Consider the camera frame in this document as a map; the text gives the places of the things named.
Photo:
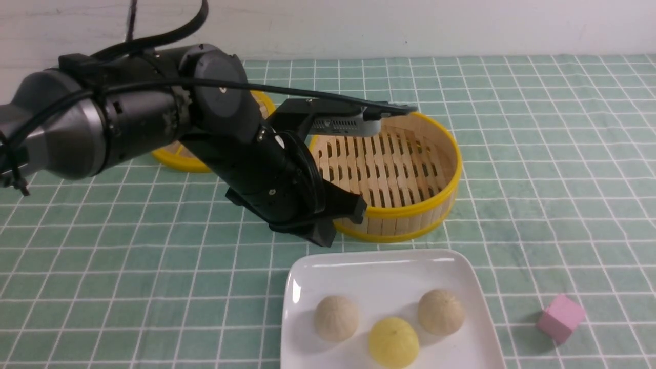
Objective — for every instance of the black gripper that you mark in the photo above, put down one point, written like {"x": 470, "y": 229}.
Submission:
{"x": 274, "y": 176}

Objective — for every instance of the beige steamed bun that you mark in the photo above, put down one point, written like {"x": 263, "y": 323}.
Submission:
{"x": 336, "y": 318}
{"x": 440, "y": 312}

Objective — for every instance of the yellow steamed bun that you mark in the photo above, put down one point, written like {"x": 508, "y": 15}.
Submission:
{"x": 393, "y": 343}

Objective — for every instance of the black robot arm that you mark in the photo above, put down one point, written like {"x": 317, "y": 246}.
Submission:
{"x": 84, "y": 117}

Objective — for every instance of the white square plate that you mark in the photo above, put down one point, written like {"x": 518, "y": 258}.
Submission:
{"x": 385, "y": 284}

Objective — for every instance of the yellow rimmed bamboo steamer basket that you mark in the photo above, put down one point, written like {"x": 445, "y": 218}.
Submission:
{"x": 408, "y": 174}

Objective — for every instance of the green checkered tablecloth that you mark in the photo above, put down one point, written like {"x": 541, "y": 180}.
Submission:
{"x": 147, "y": 267}

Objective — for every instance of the pink cube block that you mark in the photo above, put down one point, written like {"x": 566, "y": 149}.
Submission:
{"x": 561, "y": 319}

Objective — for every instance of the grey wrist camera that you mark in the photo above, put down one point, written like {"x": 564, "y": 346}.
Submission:
{"x": 345, "y": 126}

